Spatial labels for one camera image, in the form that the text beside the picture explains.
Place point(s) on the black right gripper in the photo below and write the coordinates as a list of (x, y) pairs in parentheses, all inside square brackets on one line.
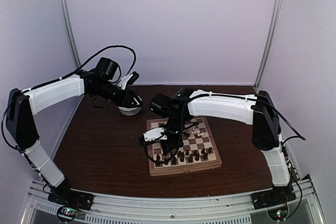
[(177, 143)]

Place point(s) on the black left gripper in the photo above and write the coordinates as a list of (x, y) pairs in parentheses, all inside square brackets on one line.
[(126, 99)]

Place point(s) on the dark chess piece twelfth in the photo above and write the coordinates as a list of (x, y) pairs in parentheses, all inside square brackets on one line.
[(197, 157)]

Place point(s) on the dark chess piece corner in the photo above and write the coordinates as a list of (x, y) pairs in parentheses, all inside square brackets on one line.
[(157, 161)]

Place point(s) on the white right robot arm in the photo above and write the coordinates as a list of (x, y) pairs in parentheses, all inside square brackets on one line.
[(255, 110)]

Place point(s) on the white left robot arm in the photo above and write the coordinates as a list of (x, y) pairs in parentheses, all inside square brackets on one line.
[(23, 105)]

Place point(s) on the pile of white chess pieces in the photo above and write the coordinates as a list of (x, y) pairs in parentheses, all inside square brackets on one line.
[(197, 131)]

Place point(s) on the wooden chess board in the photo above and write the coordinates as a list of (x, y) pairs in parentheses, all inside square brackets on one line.
[(199, 152)]

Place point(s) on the white scalloped bowl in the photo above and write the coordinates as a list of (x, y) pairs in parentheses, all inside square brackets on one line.
[(129, 111)]

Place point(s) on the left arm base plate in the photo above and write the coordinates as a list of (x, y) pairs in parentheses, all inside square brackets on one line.
[(78, 200)]

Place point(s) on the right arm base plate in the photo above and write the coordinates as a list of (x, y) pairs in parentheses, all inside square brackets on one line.
[(271, 198)]

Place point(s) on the aluminium frame post left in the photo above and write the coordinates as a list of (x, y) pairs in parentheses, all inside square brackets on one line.
[(70, 36)]

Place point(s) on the aluminium frame post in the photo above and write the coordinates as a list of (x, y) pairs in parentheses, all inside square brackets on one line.
[(70, 36), (276, 10)]

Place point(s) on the aluminium front rail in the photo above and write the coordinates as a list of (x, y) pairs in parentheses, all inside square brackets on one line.
[(236, 208)]

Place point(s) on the aluminium frame post right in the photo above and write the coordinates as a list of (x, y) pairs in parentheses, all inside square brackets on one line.
[(276, 10)]

